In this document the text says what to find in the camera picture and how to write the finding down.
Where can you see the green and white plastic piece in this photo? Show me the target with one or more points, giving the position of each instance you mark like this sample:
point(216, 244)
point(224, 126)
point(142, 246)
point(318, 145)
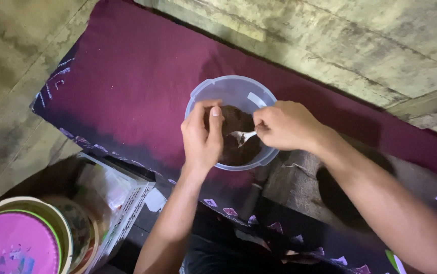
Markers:
point(395, 262)

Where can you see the person's left hand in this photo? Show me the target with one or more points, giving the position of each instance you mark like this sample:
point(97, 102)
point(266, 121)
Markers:
point(200, 144)

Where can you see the person's right hand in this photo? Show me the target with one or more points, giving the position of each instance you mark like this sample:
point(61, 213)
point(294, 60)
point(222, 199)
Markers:
point(292, 125)

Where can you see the grey cloth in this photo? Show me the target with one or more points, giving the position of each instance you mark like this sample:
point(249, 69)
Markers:
point(298, 186)

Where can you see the cream bowl with green rim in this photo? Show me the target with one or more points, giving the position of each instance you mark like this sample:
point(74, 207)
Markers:
point(47, 213)

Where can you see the person's dark shorts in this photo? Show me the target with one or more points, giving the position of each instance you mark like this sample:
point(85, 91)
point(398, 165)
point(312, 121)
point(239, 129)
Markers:
point(222, 255)

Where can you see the patterned plates stack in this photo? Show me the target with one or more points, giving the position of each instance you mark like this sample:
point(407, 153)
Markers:
point(79, 228)

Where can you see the white plastic spoon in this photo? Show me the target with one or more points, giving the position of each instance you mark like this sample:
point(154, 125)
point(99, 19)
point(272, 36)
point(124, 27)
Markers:
point(241, 136)

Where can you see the maroon patterned cloth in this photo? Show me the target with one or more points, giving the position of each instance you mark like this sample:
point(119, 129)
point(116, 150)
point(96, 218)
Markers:
point(134, 106)

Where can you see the clear plastic bowl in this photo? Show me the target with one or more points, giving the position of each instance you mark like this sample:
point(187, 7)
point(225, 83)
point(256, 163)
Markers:
point(237, 91)

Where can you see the pink round lid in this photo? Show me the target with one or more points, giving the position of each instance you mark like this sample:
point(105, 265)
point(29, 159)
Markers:
point(13, 245)

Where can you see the dark brown powder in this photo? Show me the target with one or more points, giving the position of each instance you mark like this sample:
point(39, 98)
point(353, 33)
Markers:
point(241, 152)

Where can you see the white plastic basket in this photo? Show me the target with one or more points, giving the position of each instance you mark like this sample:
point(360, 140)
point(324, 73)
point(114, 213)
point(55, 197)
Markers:
point(131, 213)

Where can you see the white paper scrap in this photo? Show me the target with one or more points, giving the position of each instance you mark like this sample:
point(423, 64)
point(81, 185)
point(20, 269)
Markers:
point(155, 199)

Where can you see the clear plastic bags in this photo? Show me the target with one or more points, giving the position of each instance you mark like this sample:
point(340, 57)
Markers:
point(102, 186)

